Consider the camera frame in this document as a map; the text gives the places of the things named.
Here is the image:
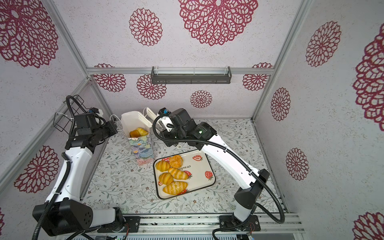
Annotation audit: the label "cream slotted tongs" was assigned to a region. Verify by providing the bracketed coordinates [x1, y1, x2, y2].
[137, 107, 160, 130]

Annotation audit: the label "long braided bread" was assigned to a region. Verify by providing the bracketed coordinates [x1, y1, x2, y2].
[130, 130, 141, 138]

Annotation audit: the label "striped croissant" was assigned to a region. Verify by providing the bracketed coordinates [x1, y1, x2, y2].
[136, 128, 149, 137]

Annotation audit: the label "round yellow bun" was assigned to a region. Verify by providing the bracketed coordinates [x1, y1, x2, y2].
[159, 173, 174, 186]
[155, 160, 171, 172]

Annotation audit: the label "floral paper bag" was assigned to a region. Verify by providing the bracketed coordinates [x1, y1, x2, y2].
[110, 111, 155, 166]

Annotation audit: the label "large oval striped loaf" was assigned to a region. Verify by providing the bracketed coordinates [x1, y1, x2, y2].
[163, 181, 188, 195]

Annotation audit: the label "black wire basket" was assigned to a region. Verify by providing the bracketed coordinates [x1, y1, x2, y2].
[52, 95, 89, 134]

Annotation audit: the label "orange croissant bread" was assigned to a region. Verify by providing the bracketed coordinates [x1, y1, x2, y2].
[169, 155, 184, 169]

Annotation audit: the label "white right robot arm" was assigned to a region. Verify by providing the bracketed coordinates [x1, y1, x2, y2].
[152, 108, 286, 239]

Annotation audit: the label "striped roll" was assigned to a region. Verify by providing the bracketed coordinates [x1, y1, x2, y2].
[168, 168, 189, 180]

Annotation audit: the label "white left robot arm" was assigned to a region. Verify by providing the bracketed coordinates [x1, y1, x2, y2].
[32, 96, 126, 240]

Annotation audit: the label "white strawberry tray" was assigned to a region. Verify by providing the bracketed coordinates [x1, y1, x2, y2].
[154, 150, 216, 200]

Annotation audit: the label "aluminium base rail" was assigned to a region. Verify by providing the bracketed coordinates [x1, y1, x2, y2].
[77, 212, 305, 240]

